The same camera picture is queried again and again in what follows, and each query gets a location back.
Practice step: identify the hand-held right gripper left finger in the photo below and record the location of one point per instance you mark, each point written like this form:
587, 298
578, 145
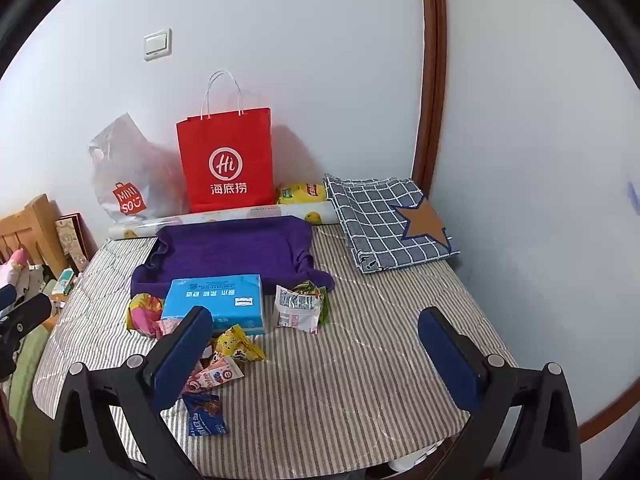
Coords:
180, 355

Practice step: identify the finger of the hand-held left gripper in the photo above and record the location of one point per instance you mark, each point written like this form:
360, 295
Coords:
6, 297
30, 312

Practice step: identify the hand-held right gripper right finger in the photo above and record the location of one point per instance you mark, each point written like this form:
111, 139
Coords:
445, 360

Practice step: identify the pale pink snack packet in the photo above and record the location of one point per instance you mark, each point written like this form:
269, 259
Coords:
167, 327

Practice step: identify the pink yellow snack packet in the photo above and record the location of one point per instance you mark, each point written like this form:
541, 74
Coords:
142, 310

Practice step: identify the small blue snack packet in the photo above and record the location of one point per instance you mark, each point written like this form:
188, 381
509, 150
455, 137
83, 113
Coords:
205, 417

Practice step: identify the purple towel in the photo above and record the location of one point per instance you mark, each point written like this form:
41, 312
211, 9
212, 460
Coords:
225, 250

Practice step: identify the white red snack packet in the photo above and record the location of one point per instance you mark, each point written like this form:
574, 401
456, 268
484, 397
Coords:
295, 310

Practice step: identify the green snack packet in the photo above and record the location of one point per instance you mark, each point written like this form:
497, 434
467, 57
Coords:
326, 310

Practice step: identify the white printed cloth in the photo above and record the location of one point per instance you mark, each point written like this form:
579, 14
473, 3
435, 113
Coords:
20, 280

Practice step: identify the pink plush toy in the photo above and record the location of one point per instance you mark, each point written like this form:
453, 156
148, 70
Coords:
17, 257

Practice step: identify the small green white box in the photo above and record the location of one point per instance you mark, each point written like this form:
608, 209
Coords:
64, 282

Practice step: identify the green cloth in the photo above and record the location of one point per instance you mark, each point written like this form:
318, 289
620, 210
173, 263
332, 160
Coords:
27, 365

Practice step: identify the blue tissue pack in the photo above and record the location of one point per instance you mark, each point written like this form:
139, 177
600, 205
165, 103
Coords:
215, 300

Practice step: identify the striped bed mattress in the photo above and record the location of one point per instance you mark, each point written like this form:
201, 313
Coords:
375, 360

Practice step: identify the patterned gift box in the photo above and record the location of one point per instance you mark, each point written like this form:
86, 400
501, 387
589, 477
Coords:
72, 245

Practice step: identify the fruit print paper roll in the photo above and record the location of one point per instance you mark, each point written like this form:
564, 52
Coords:
140, 227

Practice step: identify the grey checked folded cloth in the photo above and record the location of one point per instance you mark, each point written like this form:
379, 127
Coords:
375, 220

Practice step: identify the white plastic shopping bag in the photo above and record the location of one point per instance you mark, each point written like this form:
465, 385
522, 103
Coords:
125, 175

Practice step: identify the brown wooden trim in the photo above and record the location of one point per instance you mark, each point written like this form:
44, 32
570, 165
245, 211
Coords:
610, 417

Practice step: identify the red paper bag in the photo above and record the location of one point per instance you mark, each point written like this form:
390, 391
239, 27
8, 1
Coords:
225, 160

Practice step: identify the yellow chips bag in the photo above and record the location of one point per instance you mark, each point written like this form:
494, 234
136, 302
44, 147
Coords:
300, 194

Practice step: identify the white light switch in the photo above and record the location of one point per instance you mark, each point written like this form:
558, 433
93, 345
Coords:
157, 45

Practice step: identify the brown wooden door frame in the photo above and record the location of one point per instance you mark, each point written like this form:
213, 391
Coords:
432, 60

